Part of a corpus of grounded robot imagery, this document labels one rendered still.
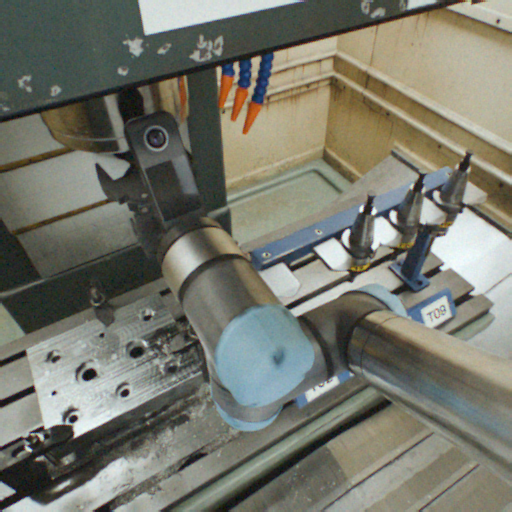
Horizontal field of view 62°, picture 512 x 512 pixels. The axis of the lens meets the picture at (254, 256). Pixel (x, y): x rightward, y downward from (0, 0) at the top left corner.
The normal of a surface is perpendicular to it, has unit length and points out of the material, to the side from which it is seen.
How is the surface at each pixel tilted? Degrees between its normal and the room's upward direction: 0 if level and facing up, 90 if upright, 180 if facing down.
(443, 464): 8
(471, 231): 24
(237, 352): 38
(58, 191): 90
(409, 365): 55
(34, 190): 90
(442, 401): 70
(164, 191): 62
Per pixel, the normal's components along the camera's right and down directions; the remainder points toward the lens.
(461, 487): 0.11, -0.72
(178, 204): 0.40, 0.26
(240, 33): 0.50, 0.63
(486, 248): -0.37, -0.47
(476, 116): -0.86, 0.38
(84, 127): -0.14, 0.73
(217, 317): -0.52, -0.30
